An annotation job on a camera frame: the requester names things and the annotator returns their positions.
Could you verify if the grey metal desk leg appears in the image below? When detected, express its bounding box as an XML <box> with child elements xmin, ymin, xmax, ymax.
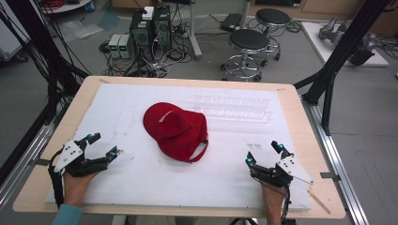
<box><xmin>187</xmin><ymin>0</ymin><xmax>204</xmax><ymax>61</ymax></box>

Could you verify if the white foam mat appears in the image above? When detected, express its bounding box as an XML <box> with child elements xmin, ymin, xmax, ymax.
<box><xmin>45</xmin><ymin>82</ymin><xmax>313</xmax><ymax>211</ymax></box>

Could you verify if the person's right hand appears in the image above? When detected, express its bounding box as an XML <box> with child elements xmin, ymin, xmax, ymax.
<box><xmin>260</xmin><ymin>181</ymin><xmax>287</xmax><ymax>218</ymax></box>

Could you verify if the grey robot part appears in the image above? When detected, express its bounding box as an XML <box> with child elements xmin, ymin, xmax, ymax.
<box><xmin>317</xmin><ymin>16</ymin><xmax>377</xmax><ymax>67</ymax></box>

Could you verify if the black computer tower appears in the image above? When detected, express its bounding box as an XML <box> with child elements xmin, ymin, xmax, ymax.
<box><xmin>129</xmin><ymin>10</ymin><xmax>155</xmax><ymax>63</ymax></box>
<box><xmin>152</xmin><ymin>6</ymin><xmax>174</xmax><ymax>53</ymax></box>

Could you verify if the small black round stool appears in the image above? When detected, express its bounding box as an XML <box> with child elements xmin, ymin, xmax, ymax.
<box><xmin>254</xmin><ymin>7</ymin><xmax>292</xmax><ymax>62</ymax></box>

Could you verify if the grey tape strip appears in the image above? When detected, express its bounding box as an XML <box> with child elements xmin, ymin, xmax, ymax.
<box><xmin>319</xmin><ymin>172</ymin><xmax>342</xmax><ymax>182</ymax></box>
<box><xmin>30</xmin><ymin>158</ymin><xmax>51</xmax><ymax>167</ymax></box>

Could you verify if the white round table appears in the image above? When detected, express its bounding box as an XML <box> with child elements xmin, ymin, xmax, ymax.
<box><xmin>39</xmin><ymin>0</ymin><xmax>94</xmax><ymax>14</ymax></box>

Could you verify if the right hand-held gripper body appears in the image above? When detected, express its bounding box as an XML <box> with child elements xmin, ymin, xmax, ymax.
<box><xmin>250</xmin><ymin>154</ymin><xmax>314</xmax><ymax>188</ymax></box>

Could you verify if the aluminium rail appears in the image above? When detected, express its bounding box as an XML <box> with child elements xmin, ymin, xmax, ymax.
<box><xmin>300</xmin><ymin>96</ymin><xmax>371</xmax><ymax>225</ymax></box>
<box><xmin>0</xmin><ymin>121</ymin><xmax>56</xmax><ymax>208</ymax></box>

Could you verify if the red baseball cap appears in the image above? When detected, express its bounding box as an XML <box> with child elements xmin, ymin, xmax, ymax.
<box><xmin>143</xmin><ymin>101</ymin><xmax>209</xmax><ymax>164</ymax></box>

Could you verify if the black metal frame stand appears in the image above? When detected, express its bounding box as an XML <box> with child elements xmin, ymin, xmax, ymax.
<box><xmin>0</xmin><ymin>0</ymin><xmax>92</xmax><ymax>126</ymax></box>
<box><xmin>293</xmin><ymin>0</ymin><xmax>392</xmax><ymax>137</ymax></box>

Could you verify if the clear acrylic rack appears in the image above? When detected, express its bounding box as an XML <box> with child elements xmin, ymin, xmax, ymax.
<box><xmin>192</xmin><ymin>93</ymin><xmax>274</xmax><ymax>125</ymax></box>

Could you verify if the person's left hand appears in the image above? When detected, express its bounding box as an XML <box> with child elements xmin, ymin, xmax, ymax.
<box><xmin>62</xmin><ymin>171</ymin><xmax>100</xmax><ymax>208</ymax></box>

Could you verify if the white power supply unit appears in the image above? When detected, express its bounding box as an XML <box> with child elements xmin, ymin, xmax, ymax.
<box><xmin>117</xmin><ymin>34</ymin><xmax>134</xmax><ymax>60</ymax></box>
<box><xmin>107</xmin><ymin>33</ymin><xmax>123</xmax><ymax>59</ymax></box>

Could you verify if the black flat box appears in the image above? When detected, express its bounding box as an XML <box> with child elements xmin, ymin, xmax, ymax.
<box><xmin>219</xmin><ymin>12</ymin><xmax>243</xmax><ymax>32</ymax></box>

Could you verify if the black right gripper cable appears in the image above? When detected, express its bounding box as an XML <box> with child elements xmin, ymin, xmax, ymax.
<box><xmin>279</xmin><ymin>184</ymin><xmax>293</xmax><ymax>225</ymax></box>

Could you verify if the thin wooden stick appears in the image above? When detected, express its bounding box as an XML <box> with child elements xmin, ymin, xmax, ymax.
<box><xmin>307</xmin><ymin>189</ymin><xmax>332</xmax><ymax>216</ymax></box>

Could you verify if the white box on tower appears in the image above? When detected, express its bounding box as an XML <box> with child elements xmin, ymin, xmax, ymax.
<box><xmin>142</xmin><ymin>6</ymin><xmax>155</xmax><ymax>22</ymax></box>

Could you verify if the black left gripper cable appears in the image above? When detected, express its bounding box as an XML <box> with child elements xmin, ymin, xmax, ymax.
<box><xmin>47</xmin><ymin>149</ymin><xmax>66</xmax><ymax>210</ymax></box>

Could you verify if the large black round stool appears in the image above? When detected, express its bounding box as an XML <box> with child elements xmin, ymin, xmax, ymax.
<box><xmin>220</xmin><ymin>28</ymin><xmax>272</xmax><ymax>83</ymax></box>

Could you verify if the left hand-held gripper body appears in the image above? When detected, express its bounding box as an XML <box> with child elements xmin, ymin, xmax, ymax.
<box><xmin>53</xmin><ymin>139</ymin><xmax>110</xmax><ymax>178</ymax></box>

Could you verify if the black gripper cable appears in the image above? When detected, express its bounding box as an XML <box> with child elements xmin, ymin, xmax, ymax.
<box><xmin>279</xmin><ymin>184</ymin><xmax>293</xmax><ymax>225</ymax></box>
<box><xmin>47</xmin><ymin>149</ymin><xmax>66</xmax><ymax>210</ymax></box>

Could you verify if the white platform board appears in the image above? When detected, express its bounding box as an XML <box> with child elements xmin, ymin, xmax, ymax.
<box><xmin>300</xmin><ymin>21</ymin><xmax>390</xmax><ymax>68</ymax></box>

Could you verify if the tangle of floor cables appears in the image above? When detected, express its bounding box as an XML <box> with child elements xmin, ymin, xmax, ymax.
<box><xmin>99</xmin><ymin>39</ymin><xmax>195</xmax><ymax>79</ymax></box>

